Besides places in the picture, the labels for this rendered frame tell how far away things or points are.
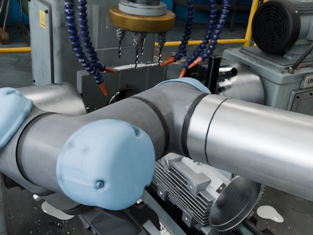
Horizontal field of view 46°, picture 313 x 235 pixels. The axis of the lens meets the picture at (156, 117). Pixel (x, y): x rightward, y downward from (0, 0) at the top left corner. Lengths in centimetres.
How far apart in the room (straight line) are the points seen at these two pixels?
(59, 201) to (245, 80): 87
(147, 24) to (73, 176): 69
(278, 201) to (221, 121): 93
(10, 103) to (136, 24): 62
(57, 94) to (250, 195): 52
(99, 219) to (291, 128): 26
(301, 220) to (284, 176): 89
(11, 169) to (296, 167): 26
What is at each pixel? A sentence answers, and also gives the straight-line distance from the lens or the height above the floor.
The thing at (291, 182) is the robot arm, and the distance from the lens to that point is 35.
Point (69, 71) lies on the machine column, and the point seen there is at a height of 111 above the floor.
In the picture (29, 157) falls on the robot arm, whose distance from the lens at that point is 35.
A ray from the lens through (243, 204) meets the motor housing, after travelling 93.
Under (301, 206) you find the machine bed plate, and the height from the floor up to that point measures 80.
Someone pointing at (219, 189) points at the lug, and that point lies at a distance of 78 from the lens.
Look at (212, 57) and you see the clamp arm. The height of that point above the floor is 125.
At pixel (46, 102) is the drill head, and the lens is 90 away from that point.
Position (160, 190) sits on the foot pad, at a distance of 91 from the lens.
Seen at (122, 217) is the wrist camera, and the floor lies 122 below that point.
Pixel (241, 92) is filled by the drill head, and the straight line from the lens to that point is 118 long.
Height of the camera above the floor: 154
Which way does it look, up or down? 27 degrees down
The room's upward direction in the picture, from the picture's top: 6 degrees clockwise
